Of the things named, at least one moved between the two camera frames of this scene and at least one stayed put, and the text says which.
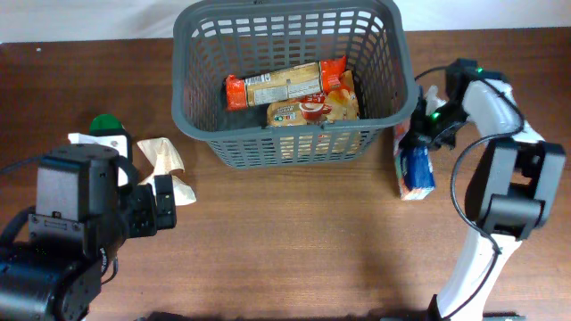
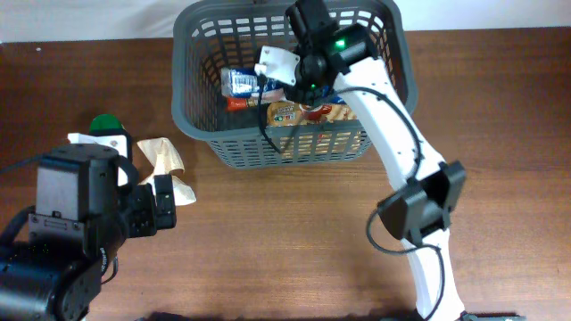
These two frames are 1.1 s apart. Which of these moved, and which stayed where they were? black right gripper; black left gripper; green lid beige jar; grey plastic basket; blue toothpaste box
Moved: blue toothpaste box; black right gripper
Stayed: grey plastic basket; green lid beige jar; black left gripper
